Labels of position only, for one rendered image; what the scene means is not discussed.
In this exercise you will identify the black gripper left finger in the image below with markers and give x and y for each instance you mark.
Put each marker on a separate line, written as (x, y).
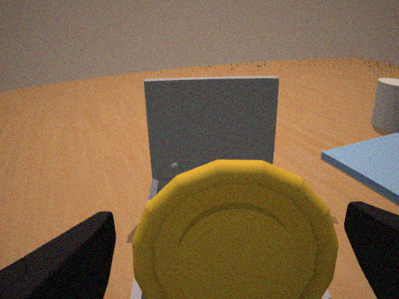
(74, 265)

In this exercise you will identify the grey cylinder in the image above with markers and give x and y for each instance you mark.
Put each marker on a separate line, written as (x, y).
(386, 108)

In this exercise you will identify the light blue mat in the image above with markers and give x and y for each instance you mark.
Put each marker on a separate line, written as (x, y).
(373, 162)

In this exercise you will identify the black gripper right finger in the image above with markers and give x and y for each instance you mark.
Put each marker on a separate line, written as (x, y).
(374, 236)

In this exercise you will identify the yellow plate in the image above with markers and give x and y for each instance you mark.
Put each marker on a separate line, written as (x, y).
(235, 229)

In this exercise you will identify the grey dish rack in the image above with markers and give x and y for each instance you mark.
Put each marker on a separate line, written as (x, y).
(193, 121)

